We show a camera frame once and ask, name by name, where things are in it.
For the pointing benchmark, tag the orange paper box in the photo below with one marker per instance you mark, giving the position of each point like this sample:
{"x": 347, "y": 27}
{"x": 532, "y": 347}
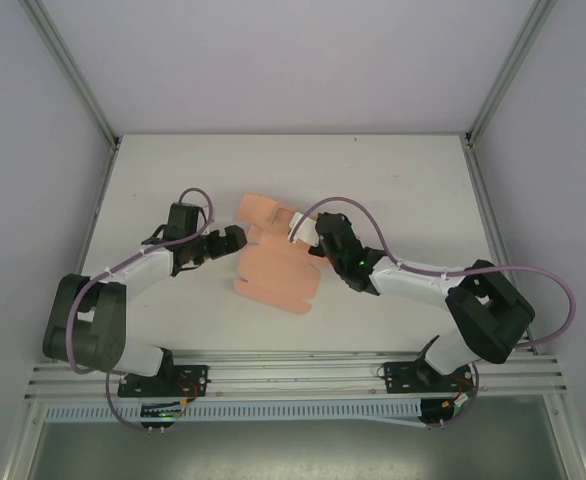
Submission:
{"x": 273, "y": 272}

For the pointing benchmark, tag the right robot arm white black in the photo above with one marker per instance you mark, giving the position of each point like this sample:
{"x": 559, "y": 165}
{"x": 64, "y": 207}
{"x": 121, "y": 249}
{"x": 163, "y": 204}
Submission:
{"x": 413, "y": 282}

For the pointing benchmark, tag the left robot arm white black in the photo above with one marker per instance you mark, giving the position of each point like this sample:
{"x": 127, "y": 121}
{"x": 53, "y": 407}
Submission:
{"x": 138, "y": 272}

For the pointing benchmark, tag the black controller box green light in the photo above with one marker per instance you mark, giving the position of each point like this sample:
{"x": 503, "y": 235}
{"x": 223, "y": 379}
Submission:
{"x": 159, "y": 417}

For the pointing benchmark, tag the aluminium table side rail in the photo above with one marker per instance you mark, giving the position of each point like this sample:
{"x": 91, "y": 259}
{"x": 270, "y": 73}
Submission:
{"x": 95, "y": 210}
{"x": 493, "y": 215}

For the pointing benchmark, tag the aluminium mounting rail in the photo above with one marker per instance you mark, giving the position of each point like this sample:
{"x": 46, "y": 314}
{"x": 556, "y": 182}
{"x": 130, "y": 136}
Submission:
{"x": 293, "y": 372}

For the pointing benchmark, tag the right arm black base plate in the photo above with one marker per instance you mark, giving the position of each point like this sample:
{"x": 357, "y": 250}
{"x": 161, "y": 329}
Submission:
{"x": 398, "y": 375}

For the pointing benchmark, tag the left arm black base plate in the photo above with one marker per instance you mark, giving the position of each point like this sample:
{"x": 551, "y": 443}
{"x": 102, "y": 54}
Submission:
{"x": 193, "y": 377}

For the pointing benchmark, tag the aluminium frame post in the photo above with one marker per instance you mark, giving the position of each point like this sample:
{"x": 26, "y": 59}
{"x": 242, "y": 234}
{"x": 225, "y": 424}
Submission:
{"x": 73, "y": 70}
{"x": 513, "y": 65}

